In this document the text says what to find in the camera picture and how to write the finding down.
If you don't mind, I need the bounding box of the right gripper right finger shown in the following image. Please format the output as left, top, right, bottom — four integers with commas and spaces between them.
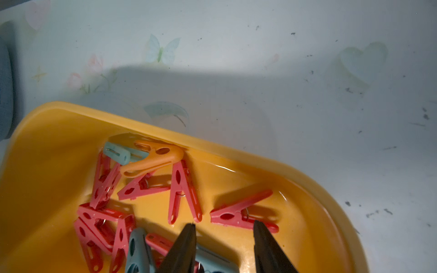
253, 221, 298, 273

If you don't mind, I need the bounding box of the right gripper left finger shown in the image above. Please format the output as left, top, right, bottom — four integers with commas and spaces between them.
158, 224, 197, 273

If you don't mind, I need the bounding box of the pink-red clothespin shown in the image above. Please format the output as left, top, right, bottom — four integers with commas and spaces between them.
168, 160, 203, 225

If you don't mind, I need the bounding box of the yellow plastic storage box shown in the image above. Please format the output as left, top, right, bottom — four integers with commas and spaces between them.
1, 102, 369, 273

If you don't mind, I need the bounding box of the red clothespin box edge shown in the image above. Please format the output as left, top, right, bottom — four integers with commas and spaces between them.
109, 215, 136, 273

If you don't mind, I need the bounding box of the red clothespin box left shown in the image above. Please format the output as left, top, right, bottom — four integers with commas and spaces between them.
90, 151, 121, 209

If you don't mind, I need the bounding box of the light teal clothespin in box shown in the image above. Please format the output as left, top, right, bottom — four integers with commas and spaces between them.
103, 142, 149, 166

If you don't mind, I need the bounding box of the grey-blue clothespin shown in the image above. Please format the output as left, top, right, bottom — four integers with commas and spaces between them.
195, 245, 240, 273

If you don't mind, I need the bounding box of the grey-green clothespin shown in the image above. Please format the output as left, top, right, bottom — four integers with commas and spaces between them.
125, 227, 157, 273

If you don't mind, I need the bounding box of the red clothespin under orange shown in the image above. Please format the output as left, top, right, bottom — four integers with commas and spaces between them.
117, 171, 170, 201

